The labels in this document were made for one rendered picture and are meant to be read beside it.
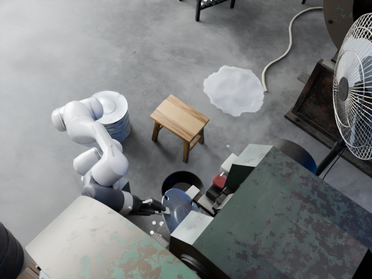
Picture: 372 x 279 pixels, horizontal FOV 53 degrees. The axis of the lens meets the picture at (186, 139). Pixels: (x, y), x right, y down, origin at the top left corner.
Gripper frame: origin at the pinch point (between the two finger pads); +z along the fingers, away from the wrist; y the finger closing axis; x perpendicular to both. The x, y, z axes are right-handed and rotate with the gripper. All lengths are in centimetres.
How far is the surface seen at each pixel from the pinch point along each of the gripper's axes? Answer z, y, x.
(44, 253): -69, 20, -27
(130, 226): -61, 39, -27
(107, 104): 39, -59, 109
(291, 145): -4, 60, -2
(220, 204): -18.2, 36.5, -15.1
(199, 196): 43.1, -7.3, 16.7
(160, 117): 60, -32, 89
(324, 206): -11, 64, -26
